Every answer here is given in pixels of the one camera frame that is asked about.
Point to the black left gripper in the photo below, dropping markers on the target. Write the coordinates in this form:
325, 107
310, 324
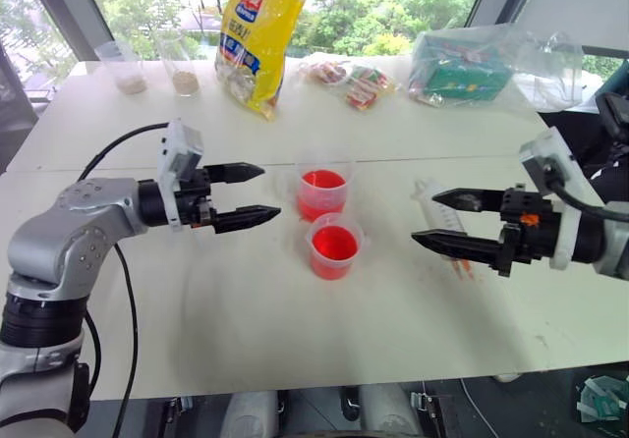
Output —
196, 202

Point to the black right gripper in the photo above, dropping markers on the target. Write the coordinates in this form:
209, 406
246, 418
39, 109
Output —
533, 232

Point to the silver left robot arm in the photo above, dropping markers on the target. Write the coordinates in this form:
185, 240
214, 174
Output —
74, 222

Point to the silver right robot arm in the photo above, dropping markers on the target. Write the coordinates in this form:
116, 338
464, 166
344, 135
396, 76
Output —
611, 241

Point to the clear plastic syringe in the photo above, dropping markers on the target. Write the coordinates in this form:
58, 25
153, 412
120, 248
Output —
444, 219

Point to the red liquid cup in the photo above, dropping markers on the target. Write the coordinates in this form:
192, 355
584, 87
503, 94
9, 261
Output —
334, 251
322, 192

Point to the clear cup with tan grains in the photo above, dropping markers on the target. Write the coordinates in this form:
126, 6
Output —
186, 82

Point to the clear cup with white grains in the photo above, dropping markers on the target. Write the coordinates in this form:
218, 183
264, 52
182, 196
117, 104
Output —
129, 79

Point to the small red snack packet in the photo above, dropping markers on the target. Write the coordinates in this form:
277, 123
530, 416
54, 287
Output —
326, 72

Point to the yellow snack bag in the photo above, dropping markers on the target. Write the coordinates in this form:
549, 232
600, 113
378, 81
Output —
255, 45

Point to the green box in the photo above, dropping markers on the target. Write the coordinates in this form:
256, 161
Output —
467, 72

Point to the red green snack packet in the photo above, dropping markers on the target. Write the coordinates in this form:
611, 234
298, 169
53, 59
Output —
366, 87

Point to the clear plastic bag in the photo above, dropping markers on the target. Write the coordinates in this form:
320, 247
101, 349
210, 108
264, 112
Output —
545, 70

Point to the black device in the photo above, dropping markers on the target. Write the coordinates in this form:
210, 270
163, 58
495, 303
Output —
614, 111

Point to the grey rounded shape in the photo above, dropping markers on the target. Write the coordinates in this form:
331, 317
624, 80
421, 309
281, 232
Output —
250, 416
388, 411

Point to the bin with paper scraps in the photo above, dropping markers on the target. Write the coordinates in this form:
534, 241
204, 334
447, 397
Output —
602, 399

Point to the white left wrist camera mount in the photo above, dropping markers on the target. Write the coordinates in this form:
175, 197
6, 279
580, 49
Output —
172, 153

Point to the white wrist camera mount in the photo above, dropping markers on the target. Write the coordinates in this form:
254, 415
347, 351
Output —
543, 150
172, 153

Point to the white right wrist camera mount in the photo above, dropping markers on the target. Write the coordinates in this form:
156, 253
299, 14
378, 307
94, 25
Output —
543, 150

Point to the black metal table bracket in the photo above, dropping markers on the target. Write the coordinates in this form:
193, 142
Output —
174, 416
430, 413

